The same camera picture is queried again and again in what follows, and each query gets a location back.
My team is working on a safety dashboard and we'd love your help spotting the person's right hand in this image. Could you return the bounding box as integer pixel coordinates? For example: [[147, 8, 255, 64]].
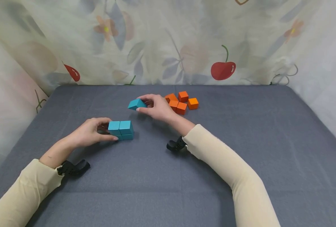
[[136, 94, 178, 124]]

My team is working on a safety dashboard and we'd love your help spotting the person's left hand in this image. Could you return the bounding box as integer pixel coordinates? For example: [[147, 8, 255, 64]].
[[69, 117, 119, 149]]

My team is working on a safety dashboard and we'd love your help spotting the person's right forearm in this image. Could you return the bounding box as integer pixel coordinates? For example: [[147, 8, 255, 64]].
[[168, 113, 281, 227]]

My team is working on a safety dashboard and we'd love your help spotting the person's left forearm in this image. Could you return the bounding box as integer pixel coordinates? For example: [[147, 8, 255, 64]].
[[0, 137, 78, 227]]

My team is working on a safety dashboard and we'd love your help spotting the black wrist band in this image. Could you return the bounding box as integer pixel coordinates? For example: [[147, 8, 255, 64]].
[[57, 159, 91, 177], [166, 136, 188, 152]]

